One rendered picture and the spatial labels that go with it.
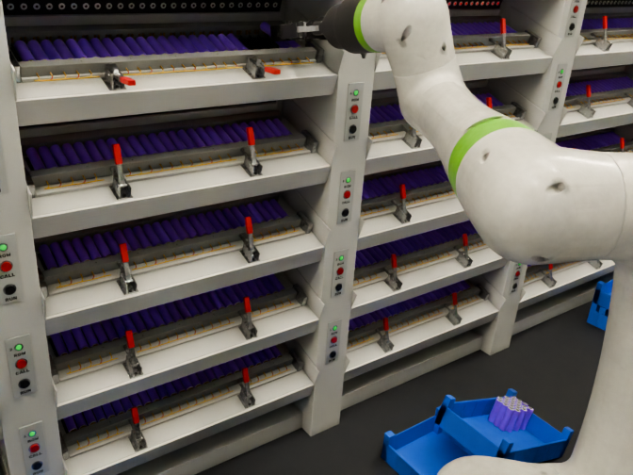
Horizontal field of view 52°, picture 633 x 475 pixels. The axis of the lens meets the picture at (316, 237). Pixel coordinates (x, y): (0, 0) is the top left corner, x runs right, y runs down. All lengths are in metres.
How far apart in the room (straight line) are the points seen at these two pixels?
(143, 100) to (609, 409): 0.83
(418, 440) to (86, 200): 1.06
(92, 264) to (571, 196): 0.90
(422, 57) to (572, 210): 0.44
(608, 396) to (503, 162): 0.31
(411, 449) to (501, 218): 1.19
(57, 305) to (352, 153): 0.66
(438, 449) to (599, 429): 0.98
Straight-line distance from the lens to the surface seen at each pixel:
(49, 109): 1.11
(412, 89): 1.04
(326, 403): 1.74
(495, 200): 0.65
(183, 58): 1.21
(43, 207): 1.17
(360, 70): 1.38
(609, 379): 0.82
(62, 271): 1.28
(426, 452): 1.78
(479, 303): 2.09
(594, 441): 0.86
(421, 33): 1.01
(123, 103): 1.14
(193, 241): 1.36
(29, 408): 1.33
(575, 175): 0.66
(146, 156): 1.26
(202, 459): 1.66
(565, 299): 2.52
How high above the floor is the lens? 1.19
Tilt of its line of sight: 25 degrees down
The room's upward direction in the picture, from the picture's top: 4 degrees clockwise
